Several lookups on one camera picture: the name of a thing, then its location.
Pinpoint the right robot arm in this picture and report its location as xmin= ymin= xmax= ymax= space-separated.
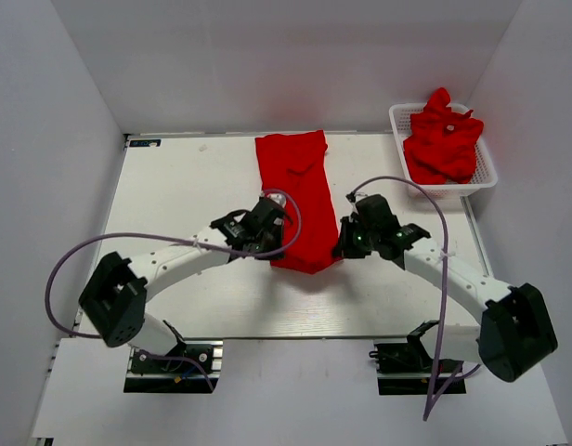
xmin=332 ymin=194 xmax=558 ymax=382

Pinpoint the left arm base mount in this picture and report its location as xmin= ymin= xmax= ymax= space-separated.
xmin=123 ymin=341 xmax=224 ymax=395

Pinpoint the red t-shirt pile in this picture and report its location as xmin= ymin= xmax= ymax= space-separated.
xmin=403 ymin=87 xmax=484 ymax=185

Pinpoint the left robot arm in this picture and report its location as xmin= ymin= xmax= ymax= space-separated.
xmin=79 ymin=192 xmax=292 ymax=358

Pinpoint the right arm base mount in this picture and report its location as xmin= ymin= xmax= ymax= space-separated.
xmin=370 ymin=341 xmax=468 ymax=397

